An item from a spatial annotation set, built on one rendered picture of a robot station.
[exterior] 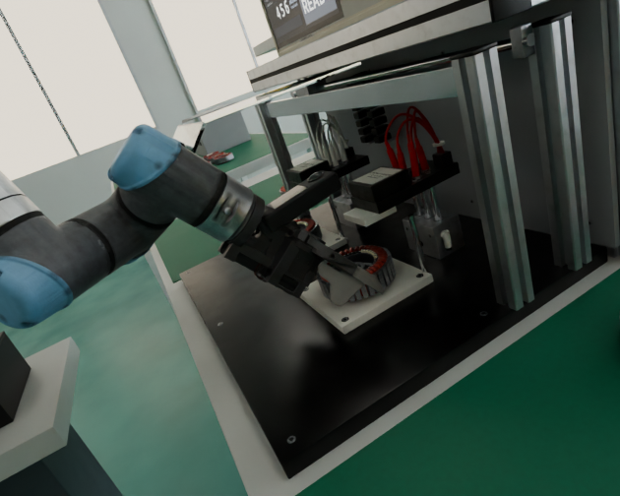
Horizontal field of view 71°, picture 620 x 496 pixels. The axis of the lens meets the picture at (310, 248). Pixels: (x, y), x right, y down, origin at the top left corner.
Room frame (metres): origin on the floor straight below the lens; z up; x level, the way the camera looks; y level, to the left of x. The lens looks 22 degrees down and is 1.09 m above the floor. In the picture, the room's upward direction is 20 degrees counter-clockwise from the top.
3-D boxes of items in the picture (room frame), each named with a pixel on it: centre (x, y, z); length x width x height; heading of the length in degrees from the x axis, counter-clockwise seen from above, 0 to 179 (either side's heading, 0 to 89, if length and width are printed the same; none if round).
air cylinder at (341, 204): (0.84, -0.11, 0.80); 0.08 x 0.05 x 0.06; 18
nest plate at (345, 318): (0.57, -0.05, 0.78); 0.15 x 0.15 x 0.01; 18
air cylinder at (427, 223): (0.61, -0.19, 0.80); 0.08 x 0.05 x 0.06; 18
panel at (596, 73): (0.76, -0.25, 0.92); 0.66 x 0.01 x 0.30; 18
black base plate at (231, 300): (0.69, -0.03, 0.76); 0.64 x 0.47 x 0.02; 18
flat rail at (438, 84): (0.71, -0.11, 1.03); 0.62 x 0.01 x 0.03; 18
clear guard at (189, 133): (0.79, 0.02, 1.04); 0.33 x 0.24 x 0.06; 108
